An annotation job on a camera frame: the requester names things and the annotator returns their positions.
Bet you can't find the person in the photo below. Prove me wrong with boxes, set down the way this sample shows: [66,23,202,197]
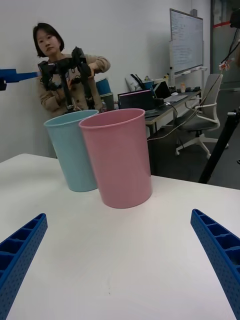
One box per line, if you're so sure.
[32,22,112,160]

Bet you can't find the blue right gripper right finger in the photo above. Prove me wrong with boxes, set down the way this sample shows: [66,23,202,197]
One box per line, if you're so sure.
[190,208,240,320]

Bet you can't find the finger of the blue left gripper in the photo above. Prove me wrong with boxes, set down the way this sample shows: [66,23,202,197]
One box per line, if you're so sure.
[0,68,43,91]

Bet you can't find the pale blue plastic bin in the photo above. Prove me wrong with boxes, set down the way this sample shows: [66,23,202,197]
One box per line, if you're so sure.
[43,109,100,193]

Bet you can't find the whiteboard on stand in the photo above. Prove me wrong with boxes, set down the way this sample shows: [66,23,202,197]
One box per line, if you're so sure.
[168,8,208,87]

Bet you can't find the dark office desk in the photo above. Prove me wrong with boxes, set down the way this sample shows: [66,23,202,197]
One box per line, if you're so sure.
[144,89,202,176]

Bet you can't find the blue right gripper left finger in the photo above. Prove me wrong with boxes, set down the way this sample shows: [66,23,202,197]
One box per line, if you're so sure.
[0,212,49,320]

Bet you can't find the open grey laptop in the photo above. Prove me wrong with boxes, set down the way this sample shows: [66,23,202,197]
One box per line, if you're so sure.
[151,81,188,103]

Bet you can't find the black laptop with dark screen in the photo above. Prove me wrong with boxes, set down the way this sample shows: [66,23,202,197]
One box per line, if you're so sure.
[117,89,156,119]

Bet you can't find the black teleoperation arm rig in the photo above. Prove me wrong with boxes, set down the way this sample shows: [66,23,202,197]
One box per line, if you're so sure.
[37,46,96,115]

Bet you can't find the pink plastic bin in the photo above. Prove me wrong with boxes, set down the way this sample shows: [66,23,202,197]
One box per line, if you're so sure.
[78,108,153,209]

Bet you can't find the white office chair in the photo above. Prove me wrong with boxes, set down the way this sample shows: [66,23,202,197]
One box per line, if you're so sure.
[174,73,229,160]

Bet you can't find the black tripod leg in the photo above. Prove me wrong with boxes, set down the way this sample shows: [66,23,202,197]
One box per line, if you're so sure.
[198,106,240,185]

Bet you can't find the grey plastic bin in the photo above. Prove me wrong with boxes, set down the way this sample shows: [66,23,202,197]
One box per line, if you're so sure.
[99,92,115,111]

